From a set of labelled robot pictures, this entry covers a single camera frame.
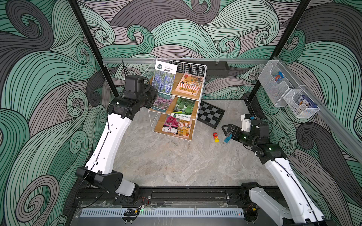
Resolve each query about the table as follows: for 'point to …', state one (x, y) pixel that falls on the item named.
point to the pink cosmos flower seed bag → (163, 101)
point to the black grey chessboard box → (209, 115)
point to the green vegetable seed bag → (183, 108)
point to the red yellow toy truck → (215, 137)
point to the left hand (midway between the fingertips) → (158, 87)
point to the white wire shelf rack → (158, 117)
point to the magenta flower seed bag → (171, 124)
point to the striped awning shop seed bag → (184, 127)
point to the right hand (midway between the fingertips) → (229, 129)
